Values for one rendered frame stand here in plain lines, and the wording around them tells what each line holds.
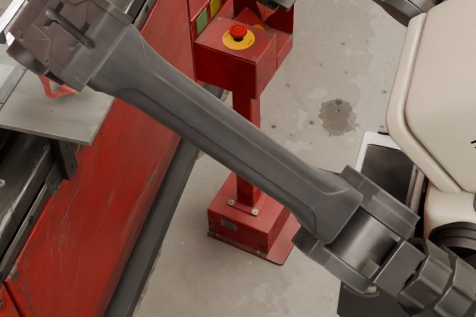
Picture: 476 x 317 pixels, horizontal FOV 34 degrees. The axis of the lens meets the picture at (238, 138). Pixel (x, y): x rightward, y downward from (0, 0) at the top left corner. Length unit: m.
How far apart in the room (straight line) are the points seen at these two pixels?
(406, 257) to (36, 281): 0.88
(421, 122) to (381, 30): 2.14
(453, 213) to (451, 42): 0.19
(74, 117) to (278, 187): 0.63
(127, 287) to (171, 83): 1.57
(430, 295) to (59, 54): 0.44
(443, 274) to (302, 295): 1.41
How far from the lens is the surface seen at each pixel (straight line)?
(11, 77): 1.38
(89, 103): 1.32
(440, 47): 0.89
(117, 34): 0.64
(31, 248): 1.48
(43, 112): 1.32
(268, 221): 2.21
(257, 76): 1.71
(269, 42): 1.72
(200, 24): 1.73
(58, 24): 0.68
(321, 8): 3.04
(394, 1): 1.10
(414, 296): 0.83
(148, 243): 2.28
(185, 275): 2.26
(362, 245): 0.80
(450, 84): 0.83
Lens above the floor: 1.93
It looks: 49 degrees down
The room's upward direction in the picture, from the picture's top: 2 degrees counter-clockwise
